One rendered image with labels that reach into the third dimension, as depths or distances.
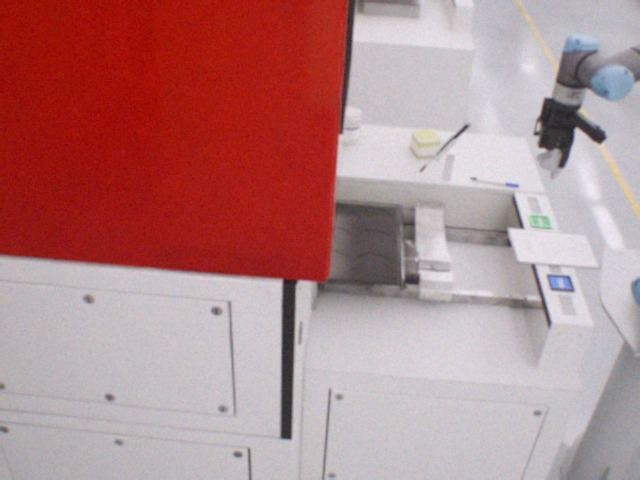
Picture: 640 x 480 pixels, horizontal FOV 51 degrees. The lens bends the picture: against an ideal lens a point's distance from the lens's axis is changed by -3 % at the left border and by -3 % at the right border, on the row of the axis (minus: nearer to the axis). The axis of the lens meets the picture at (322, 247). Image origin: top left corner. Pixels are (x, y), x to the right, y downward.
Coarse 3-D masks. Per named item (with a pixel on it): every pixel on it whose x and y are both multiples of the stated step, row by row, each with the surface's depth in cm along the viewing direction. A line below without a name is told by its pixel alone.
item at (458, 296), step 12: (324, 288) 172; (336, 288) 171; (348, 288) 171; (360, 288) 171; (372, 288) 170; (408, 288) 170; (420, 300) 171; (456, 300) 171; (468, 300) 170; (480, 300) 170; (492, 300) 170; (504, 300) 170; (516, 300) 169
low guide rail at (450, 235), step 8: (408, 232) 192; (448, 232) 191; (456, 232) 192; (464, 232) 192; (472, 232) 192; (480, 232) 192; (448, 240) 193; (456, 240) 193; (464, 240) 192; (472, 240) 192; (480, 240) 192; (488, 240) 192; (496, 240) 192; (504, 240) 191
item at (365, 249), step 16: (352, 208) 190; (368, 208) 190; (384, 208) 191; (336, 224) 183; (352, 224) 183; (368, 224) 184; (384, 224) 184; (336, 240) 177; (352, 240) 177; (368, 240) 178; (384, 240) 178; (336, 256) 172; (352, 256) 172; (368, 256) 172; (384, 256) 172; (336, 272) 166; (352, 272) 166; (368, 272) 167; (384, 272) 167
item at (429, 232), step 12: (420, 228) 187; (432, 228) 187; (420, 240) 182; (432, 240) 183; (444, 240) 183; (432, 252) 178; (444, 252) 178; (420, 288) 166; (432, 300) 167; (444, 300) 167
